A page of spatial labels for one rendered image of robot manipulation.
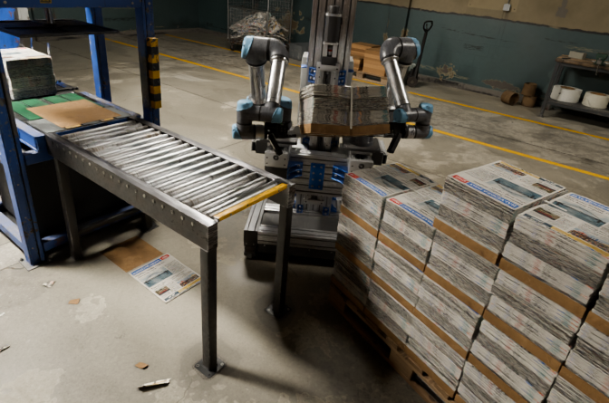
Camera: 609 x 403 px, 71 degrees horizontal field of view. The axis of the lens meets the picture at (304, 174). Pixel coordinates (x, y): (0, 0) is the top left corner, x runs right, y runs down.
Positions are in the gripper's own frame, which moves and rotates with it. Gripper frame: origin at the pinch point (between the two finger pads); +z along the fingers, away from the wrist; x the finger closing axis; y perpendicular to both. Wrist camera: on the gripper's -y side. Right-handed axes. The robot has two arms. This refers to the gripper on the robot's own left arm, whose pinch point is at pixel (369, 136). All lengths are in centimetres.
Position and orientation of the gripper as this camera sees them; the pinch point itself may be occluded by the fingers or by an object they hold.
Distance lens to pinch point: 226.2
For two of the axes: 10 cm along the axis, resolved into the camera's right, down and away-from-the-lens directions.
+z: -9.7, 0.3, -2.5
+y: -0.1, -10.0, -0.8
